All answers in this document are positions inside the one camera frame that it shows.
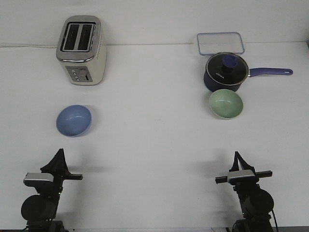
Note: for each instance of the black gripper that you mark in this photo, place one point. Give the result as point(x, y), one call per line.
point(58, 168)
point(244, 182)

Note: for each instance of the blue bowl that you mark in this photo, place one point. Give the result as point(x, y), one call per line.
point(74, 120)

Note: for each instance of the green bowl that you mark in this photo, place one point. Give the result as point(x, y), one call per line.
point(226, 104)

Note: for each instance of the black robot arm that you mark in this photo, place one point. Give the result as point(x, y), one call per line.
point(256, 204)
point(39, 210)

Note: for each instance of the dark blue saucepan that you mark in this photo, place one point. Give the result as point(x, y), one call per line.
point(228, 81)

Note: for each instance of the glass pot lid blue knob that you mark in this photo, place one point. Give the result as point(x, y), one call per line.
point(227, 63)

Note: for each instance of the silver two-slot toaster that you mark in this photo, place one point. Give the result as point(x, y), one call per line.
point(82, 51)

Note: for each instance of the clear container lid blue rim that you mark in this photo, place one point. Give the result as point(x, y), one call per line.
point(212, 43)

